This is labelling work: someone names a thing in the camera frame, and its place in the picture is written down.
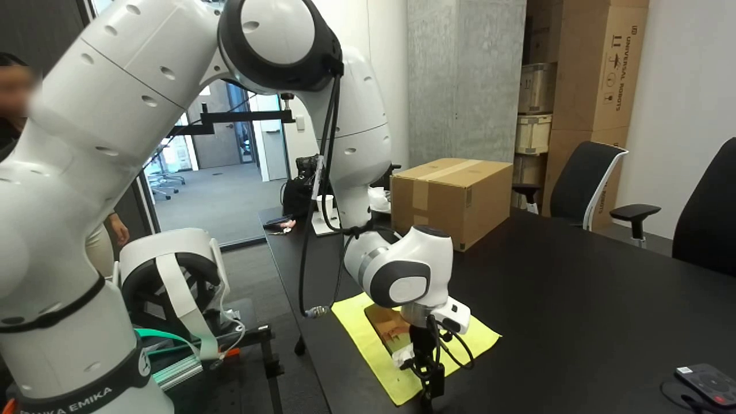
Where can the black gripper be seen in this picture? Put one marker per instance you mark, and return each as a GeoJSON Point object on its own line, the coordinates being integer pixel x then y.
{"type": "Point", "coordinates": [429, 336]}

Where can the yellow towel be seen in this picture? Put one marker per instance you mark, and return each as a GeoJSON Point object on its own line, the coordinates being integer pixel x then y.
{"type": "Point", "coordinates": [359, 324]}

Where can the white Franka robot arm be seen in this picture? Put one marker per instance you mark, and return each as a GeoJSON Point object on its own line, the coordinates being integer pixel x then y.
{"type": "Point", "coordinates": [115, 152]}

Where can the person forearm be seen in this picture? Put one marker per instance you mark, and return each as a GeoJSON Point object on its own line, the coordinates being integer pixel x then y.
{"type": "Point", "coordinates": [117, 229]}

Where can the white crumpled paper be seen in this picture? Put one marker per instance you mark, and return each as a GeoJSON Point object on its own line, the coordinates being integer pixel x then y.
{"type": "Point", "coordinates": [379, 201]}

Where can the white square tray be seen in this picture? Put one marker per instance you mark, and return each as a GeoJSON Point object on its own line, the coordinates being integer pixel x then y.
{"type": "Point", "coordinates": [321, 223]}

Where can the black equipment bag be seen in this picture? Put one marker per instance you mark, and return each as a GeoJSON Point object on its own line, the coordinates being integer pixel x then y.
{"type": "Point", "coordinates": [293, 197]}

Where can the white stacked box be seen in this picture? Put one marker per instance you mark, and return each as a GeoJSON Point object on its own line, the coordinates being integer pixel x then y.
{"type": "Point", "coordinates": [535, 135]}

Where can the black remote control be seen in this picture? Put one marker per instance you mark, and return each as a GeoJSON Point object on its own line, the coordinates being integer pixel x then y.
{"type": "Point", "coordinates": [708, 382]}

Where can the white black headset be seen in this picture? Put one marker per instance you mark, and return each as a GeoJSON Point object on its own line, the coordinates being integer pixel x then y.
{"type": "Point", "coordinates": [174, 284]}

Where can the small brown stacked box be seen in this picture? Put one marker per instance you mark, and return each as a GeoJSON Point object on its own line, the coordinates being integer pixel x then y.
{"type": "Point", "coordinates": [536, 86]}

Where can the black office chair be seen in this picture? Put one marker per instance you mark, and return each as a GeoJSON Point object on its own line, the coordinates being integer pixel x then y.
{"type": "Point", "coordinates": [708, 215]}

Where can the tall brown cardboard box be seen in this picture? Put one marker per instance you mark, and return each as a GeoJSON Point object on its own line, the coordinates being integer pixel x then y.
{"type": "Point", "coordinates": [593, 84]}

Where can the black metal stand frame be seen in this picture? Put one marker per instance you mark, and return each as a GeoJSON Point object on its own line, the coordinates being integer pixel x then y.
{"type": "Point", "coordinates": [267, 359]}

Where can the black chair white frame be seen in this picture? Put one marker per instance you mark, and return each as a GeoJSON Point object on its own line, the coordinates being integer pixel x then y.
{"type": "Point", "coordinates": [582, 181]}

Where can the black horizontal mount bar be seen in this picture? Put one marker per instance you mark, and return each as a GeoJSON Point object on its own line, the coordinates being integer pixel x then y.
{"type": "Point", "coordinates": [237, 117]}

